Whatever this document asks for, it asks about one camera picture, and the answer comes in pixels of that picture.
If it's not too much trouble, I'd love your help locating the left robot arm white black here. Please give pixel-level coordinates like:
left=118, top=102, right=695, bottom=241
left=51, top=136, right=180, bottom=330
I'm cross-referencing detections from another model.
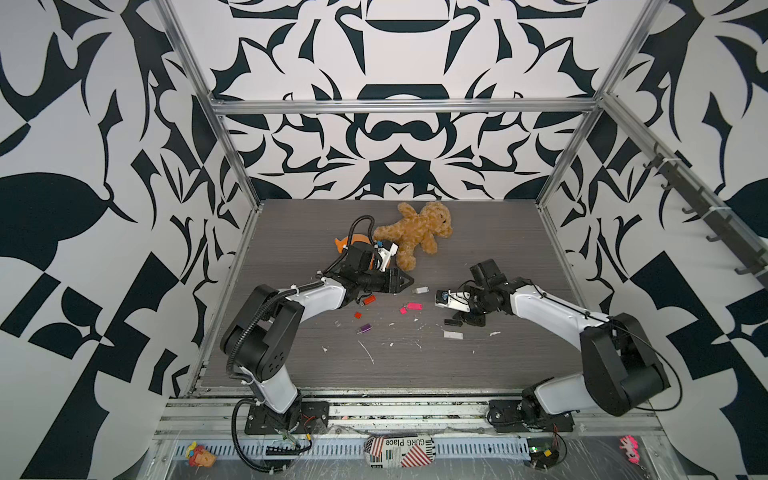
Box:
left=220, top=215, right=413, bottom=431

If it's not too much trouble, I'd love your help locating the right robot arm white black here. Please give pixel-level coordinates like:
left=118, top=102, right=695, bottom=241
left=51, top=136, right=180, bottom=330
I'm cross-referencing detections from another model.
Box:
left=435, top=259, right=682, bottom=433

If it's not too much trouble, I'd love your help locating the brown teddy bear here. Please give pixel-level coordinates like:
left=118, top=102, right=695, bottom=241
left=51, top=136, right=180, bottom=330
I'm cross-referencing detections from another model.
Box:
left=373, top=201, right=453, bottom=272

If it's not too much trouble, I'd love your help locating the white paper tag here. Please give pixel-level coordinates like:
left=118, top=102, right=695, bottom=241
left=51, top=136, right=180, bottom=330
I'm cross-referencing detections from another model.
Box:
left=443, top=331, right=464, bottom=340

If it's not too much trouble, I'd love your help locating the orange plush fish toy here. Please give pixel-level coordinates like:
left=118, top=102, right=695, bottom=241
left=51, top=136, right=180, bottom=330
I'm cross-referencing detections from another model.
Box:
left=334, top=233, right=372, bottom=253

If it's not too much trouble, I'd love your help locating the printed label sticker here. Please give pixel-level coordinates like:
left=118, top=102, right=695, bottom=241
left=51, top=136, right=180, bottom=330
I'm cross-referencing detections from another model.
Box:
left=363, top=434, right=436, bottom=469

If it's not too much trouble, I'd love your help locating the pink toy figure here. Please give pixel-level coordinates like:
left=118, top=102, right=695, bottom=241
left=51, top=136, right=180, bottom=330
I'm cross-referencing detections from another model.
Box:
left=619, top=435, right=640, bottom=465

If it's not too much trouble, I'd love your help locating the colourful small toy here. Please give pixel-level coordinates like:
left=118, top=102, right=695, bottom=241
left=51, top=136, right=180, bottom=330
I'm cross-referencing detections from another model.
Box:
left=184, top=442, right=217, bottom=468

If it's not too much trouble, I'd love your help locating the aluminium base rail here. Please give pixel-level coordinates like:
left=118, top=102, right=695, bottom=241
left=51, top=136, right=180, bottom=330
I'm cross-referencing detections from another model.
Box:
left=154, top=391, right=664, bottom=438

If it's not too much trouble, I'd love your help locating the wall hook rack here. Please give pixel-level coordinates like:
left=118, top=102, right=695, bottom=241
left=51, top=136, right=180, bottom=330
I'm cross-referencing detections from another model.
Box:
left=643, top=142, right=767, bottom=290

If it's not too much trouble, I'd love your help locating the aluminium frame post left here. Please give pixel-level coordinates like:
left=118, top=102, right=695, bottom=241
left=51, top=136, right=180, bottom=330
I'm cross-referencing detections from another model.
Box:
left=151, top=1, right=262, bottom=212

